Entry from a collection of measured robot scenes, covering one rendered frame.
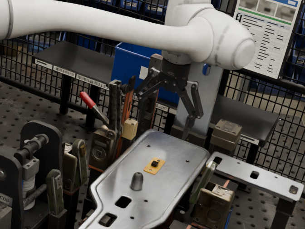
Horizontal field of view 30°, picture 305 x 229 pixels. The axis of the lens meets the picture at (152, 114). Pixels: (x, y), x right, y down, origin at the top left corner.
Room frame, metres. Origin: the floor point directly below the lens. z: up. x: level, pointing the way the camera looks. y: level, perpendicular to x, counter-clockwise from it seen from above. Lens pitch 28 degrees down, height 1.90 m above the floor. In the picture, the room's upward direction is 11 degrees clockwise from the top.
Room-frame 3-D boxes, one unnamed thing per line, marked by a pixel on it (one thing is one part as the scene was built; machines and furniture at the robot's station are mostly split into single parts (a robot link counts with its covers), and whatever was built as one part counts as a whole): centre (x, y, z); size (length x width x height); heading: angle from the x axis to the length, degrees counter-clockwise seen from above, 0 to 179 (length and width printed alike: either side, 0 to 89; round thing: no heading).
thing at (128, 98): (1.53, 0.08, 0.95); 0.03 x 0.01 x 0.50; 162
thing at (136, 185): (1.26, 0.00, 1.02); 0.03 x 0.03 x 0.07
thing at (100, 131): (1.44, 0.12, 0.88); 0.07 x 0.06 x 0.35; 72
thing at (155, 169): (1.38, -0.04, 1.01); 0.08 x 0.04 x 0.01; 162
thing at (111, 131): (1.41, 0.10, 1.06); 0.03 x 0.01 x 0.03; 72
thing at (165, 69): (1.38, -0.04, 1.29); 0.08 x 0.07 x 0.09; 72
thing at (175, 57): (1.38, -0.04, 1.37); 0.09 x 0.09 x 0.06
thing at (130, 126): (1.50, 0.06, 0.88); 0.04 x 0.04 x 0.36; 72
